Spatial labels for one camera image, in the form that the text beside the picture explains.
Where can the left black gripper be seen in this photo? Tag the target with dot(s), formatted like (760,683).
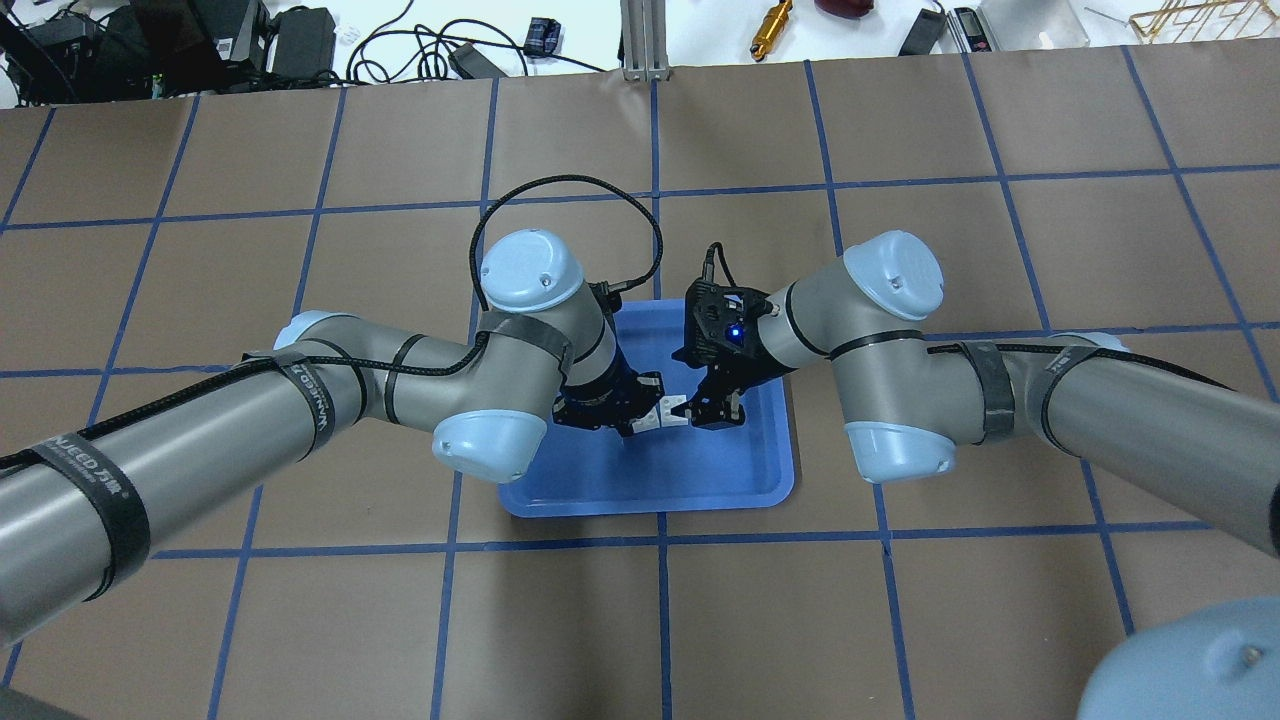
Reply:
(592,393)

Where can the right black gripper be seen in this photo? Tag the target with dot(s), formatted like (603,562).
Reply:
(741,365)

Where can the white block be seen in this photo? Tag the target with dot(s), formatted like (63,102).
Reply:
(673,411)
(658,416)

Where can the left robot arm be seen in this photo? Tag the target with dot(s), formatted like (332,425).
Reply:
(82,511)

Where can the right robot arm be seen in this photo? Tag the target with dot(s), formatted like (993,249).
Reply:
(909,405)

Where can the blue plastic tray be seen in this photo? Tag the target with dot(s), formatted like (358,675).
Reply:
(580,472)

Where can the small blue black device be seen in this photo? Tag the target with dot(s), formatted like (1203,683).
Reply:
(543,37)

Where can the black flat power brick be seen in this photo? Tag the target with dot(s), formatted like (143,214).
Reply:
(468,63)

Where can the gold brass cylinder tool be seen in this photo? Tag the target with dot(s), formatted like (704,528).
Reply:
(769,31)

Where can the red mango fruit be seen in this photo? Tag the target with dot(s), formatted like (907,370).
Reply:
(847,9)

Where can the black power adapter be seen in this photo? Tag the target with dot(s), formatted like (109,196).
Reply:
(924,33)

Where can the clear plastic lidded box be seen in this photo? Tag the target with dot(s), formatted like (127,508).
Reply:
(1033,25)

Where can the aluminium frame post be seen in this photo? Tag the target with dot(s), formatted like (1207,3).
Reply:
(644,41)

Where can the gold wire rack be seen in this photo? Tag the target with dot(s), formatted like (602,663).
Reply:
(1185,22)

